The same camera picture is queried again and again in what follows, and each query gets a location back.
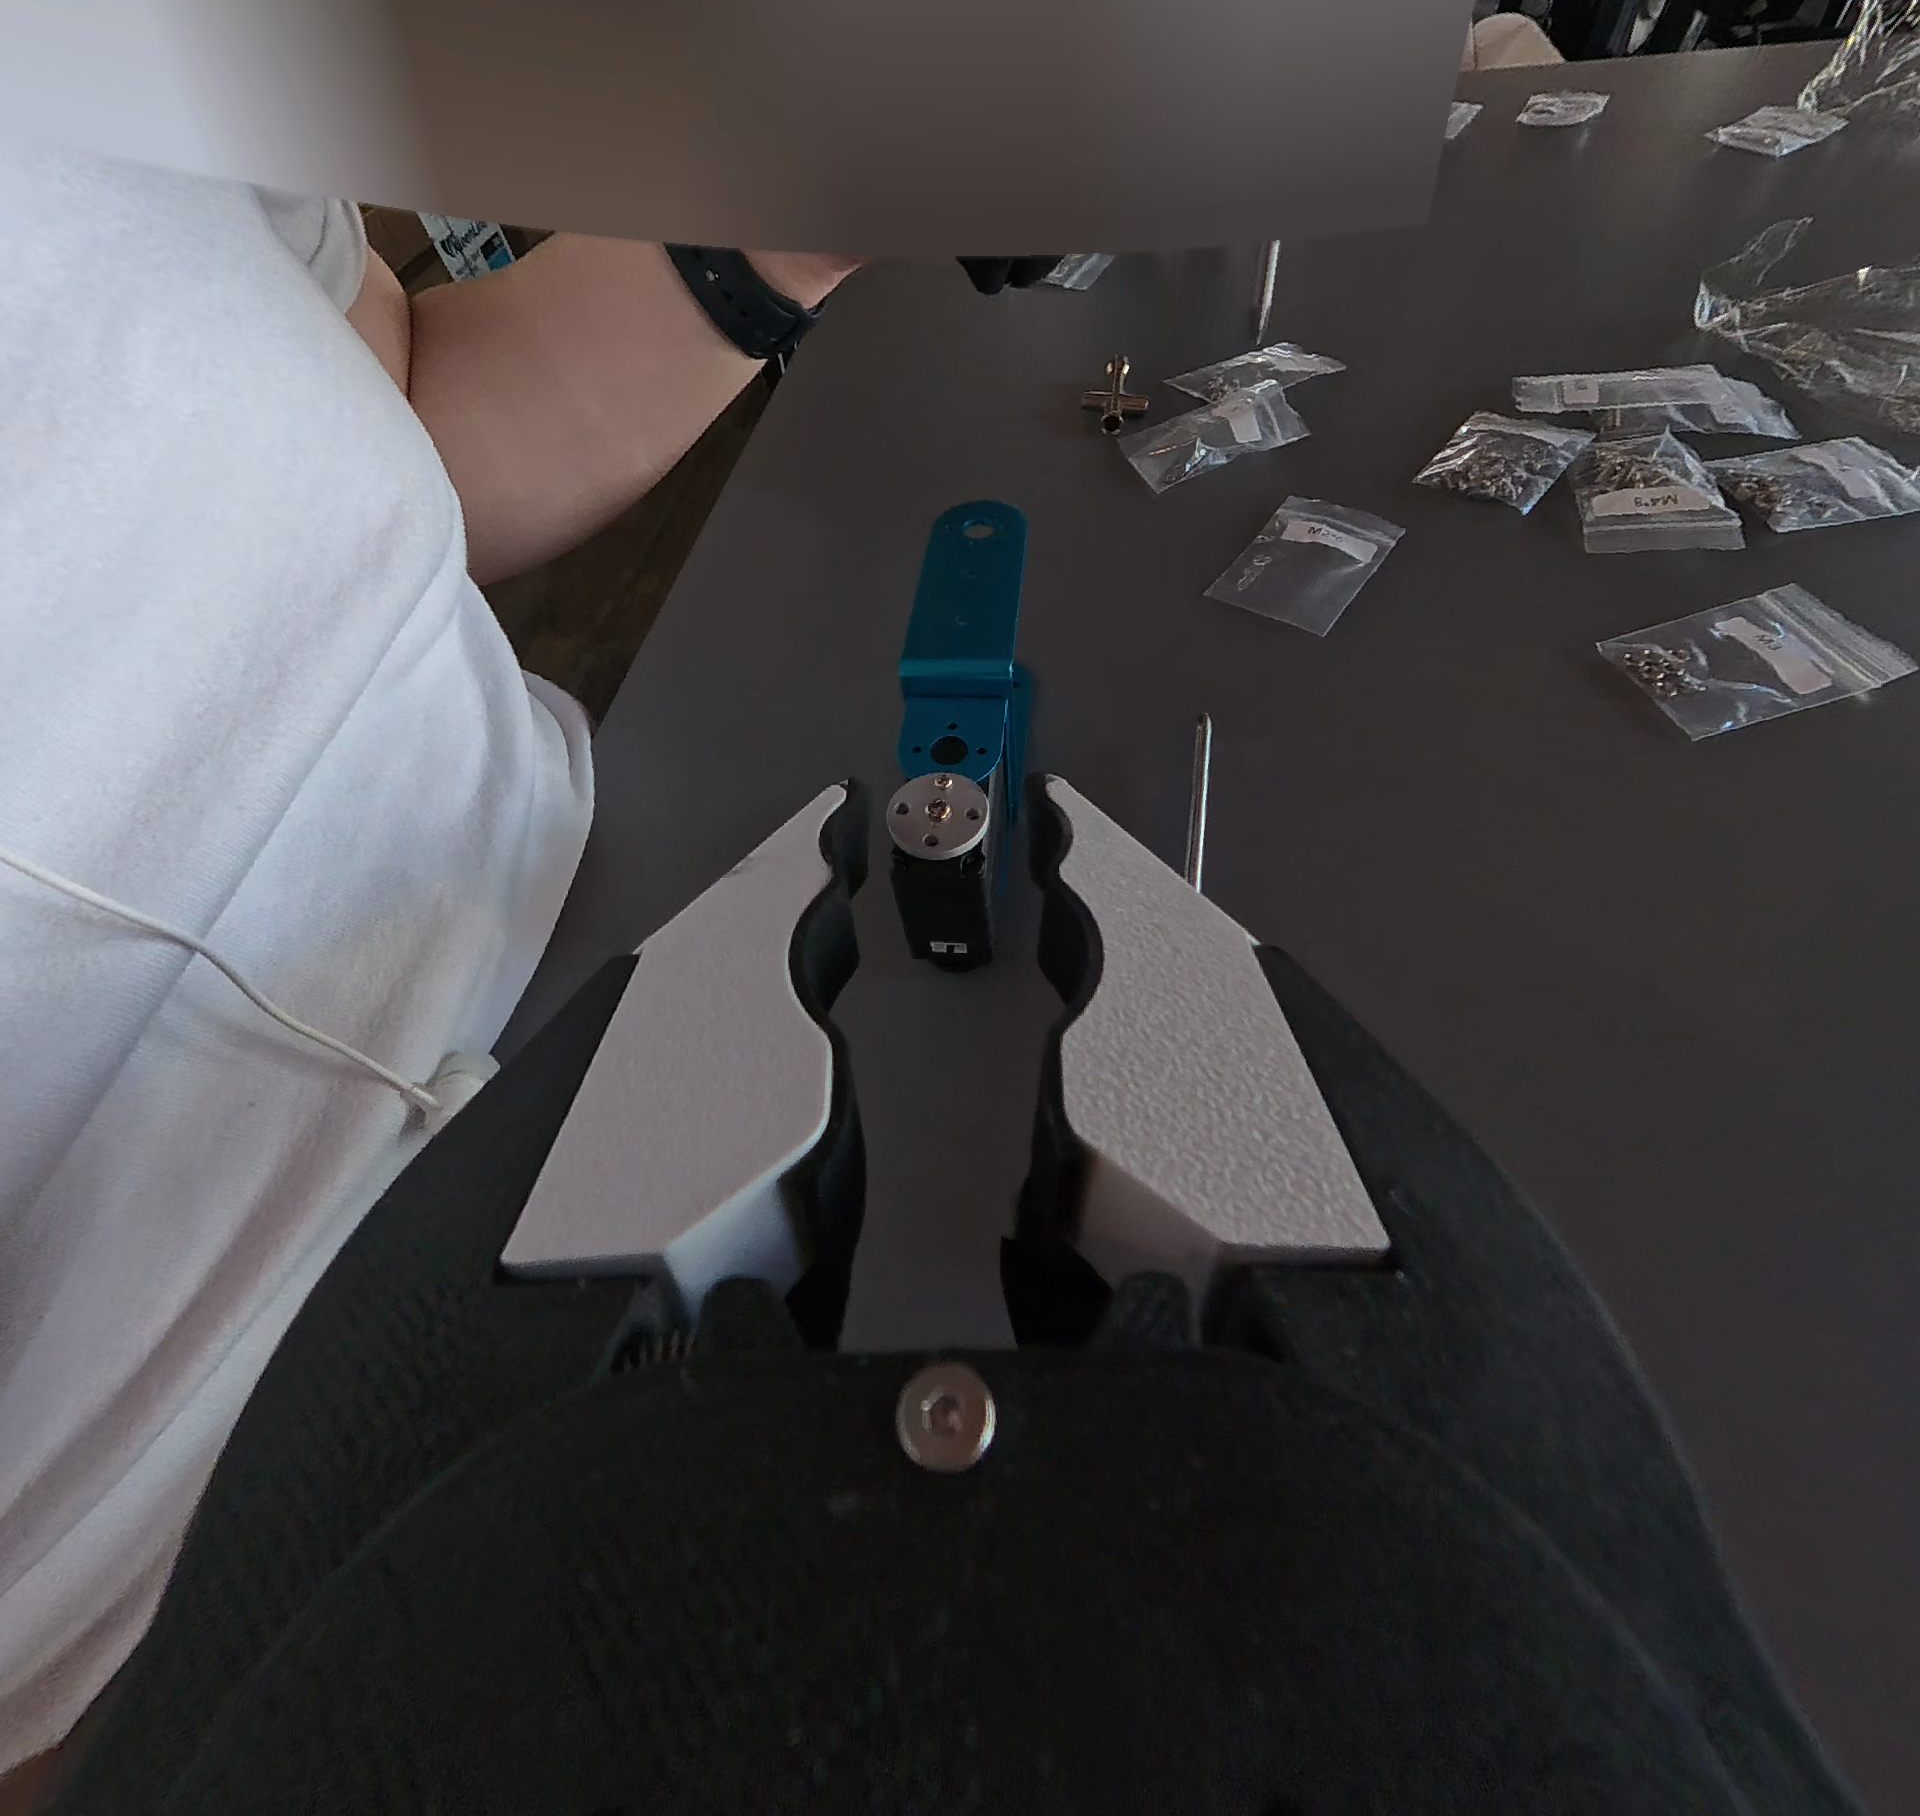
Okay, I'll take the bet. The black wristwatch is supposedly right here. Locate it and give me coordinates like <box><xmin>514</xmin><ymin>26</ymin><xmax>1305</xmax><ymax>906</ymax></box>
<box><xmin>664</xmin><ymin>245</ymin><xmax>830</xmax><ymax>366</ymax></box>

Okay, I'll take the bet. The person's left forearm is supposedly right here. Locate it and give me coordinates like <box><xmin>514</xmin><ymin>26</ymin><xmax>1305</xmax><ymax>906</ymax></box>
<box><xmin>403</xmin><ymin>238</ymin><xmax>863</xmax><ymax>588</ymax></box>

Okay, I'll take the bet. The crumpled clear plastic bag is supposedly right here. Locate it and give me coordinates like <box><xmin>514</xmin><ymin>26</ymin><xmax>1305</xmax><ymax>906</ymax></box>
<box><xmin>1694</xmin><ymin>218</ymin><xmax>1920</xmax><ymax>436</ymax></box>
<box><xmin>1798</xmin><ymin>0</ymin><xmax>1920</xmax><ymax>123</ymax></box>

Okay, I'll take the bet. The person's white shirt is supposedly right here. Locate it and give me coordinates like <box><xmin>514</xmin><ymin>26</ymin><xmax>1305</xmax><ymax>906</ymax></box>
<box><xmin>0</xmin><ymin>143</ymin><xmax>601</xmax><ymax>1805</ymax></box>

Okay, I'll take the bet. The metal cross wrench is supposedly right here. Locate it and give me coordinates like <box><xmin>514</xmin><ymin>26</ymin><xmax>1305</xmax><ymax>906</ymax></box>
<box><xmin>1081</xmin><ymin>353</ymin><xmax>1163</xmax><ymax>442</ymax></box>

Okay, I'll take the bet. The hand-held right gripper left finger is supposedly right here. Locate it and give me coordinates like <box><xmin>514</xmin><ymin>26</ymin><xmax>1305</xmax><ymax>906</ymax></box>
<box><xmin>499</xmin><ymin>778</ymin><xmax>872</xmax><ymax>1350</ymax></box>

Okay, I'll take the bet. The dark grey desk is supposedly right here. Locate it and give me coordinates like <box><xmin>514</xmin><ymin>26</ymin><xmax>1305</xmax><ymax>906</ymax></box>
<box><xmin>495</xmin><ymin>38</ymin><xmax>1920</xmax><ymax>1816</ymax></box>

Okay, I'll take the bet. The black servo motor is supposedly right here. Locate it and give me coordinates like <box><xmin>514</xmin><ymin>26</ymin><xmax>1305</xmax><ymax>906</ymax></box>
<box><xmin>884</xmin><ymin>775</ymin><xmax>995</xmax><ymax>967</ymax></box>

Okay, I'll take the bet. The blue metal bracket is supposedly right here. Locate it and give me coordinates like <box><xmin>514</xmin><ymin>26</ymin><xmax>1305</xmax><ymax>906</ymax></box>
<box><xmin>896</xmin><ymin>499</ymin><xmax>1038</xmax><ymax>863</ymax></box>

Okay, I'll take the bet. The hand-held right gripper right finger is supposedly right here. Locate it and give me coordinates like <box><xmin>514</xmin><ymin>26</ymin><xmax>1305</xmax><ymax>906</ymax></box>
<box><xmin>1017</xmin><ymin>769</ymin><xmax>1392</xmax><ymax>1350</ymax></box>

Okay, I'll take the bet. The white drawstring cord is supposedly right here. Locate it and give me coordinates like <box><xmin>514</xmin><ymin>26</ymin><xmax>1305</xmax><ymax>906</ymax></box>
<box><xmin>0</xmin><ymin>848</ymin><xmax>499</xmax><ymax>1131</ymax></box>

